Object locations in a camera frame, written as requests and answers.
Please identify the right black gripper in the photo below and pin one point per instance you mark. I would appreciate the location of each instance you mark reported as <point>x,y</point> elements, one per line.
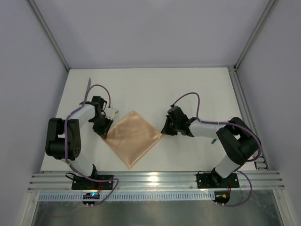
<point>169,127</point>

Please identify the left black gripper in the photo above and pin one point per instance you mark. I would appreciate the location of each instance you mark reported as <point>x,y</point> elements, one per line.
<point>103,127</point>

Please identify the orange cloth napkin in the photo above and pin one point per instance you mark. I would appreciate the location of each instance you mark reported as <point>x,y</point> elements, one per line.
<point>131,138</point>

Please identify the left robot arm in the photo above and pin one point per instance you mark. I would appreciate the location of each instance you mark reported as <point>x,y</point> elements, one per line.
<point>63,140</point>

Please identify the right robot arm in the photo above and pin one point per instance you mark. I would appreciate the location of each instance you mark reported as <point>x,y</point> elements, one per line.
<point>238,141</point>

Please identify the left small controller board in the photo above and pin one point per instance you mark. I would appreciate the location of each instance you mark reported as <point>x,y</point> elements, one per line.
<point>89,199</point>

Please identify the right small connector board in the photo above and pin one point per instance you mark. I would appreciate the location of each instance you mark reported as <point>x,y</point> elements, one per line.
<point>221,198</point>

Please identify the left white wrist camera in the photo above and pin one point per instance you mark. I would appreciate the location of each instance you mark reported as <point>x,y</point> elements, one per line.
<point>110,113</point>

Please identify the knife with green handle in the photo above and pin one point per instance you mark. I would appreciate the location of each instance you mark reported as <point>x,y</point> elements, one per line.
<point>87,90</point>

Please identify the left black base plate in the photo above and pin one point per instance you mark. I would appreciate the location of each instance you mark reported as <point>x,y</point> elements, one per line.
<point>81,183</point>

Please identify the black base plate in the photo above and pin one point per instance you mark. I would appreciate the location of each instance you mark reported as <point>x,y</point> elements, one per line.
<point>213,180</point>
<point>81,183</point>

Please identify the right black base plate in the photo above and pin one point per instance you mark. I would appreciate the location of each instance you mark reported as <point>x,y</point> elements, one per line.
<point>213,180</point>

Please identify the slotted grey cable duct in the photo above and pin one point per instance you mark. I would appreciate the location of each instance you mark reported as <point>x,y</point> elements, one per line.
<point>128,196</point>

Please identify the aluminium front rail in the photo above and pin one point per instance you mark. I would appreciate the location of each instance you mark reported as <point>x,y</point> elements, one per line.
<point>156,181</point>

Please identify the aluminium rail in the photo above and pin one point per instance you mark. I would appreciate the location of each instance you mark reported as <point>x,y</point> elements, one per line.
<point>156,181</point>
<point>261,162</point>

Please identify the right side aluminium rail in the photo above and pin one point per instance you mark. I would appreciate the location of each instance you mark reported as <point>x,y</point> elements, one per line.
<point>261,162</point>

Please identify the left aluminium frame post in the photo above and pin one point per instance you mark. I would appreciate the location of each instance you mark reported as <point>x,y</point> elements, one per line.
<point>48,33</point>

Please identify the aluminium frame post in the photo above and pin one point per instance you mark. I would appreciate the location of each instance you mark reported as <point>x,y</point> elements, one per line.
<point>268,9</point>
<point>48,33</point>

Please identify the right aluminium frame post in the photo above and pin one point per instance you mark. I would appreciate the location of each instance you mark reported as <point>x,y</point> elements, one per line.
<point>268,9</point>

